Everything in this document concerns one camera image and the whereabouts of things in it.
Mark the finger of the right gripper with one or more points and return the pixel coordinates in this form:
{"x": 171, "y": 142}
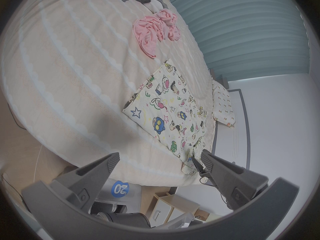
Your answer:
{"x": 200, "y": 169}

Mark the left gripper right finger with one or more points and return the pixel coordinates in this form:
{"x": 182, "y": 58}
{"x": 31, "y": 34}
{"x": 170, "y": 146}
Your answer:
{"x": 235, "y": 184}

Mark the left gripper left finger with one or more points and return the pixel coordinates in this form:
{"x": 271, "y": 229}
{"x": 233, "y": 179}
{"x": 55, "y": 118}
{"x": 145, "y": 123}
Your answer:
{"x": 87, "y": 181}

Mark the white printed pyjama top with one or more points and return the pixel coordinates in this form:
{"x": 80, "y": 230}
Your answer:
{"x": 162, "y": 104}

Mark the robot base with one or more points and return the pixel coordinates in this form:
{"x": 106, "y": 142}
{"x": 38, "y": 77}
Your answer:
{"x": 120, "y": 189}

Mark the white wooden bedside table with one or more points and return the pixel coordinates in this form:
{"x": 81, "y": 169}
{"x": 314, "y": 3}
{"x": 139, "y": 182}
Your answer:
{"x": 180, "y": 201}

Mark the brown cardboard box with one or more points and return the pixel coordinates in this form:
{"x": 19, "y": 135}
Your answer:
{"x": 202, "y": 213}

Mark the clear plastic box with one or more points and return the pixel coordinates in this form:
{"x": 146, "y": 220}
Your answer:
{"x": 182, "y": 220}

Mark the white printed pillow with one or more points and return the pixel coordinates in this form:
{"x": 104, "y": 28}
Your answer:
{"x": 223, "y": 101}

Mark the grey bedside table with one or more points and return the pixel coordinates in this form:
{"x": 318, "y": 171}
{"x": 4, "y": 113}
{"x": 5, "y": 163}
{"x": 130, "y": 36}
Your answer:
{"x": 222, "y": 80}

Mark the bed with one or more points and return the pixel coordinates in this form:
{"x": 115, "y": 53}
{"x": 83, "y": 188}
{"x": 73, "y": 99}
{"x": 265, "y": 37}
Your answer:
{"x": 75, "y": 84}

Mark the blue-green curtain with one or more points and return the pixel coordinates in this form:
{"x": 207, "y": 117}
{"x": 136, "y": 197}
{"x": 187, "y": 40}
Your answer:
{"x": 250, "y": 34}

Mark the pink garment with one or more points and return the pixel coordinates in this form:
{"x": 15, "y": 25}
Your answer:
{"x": 150, "y": 31}

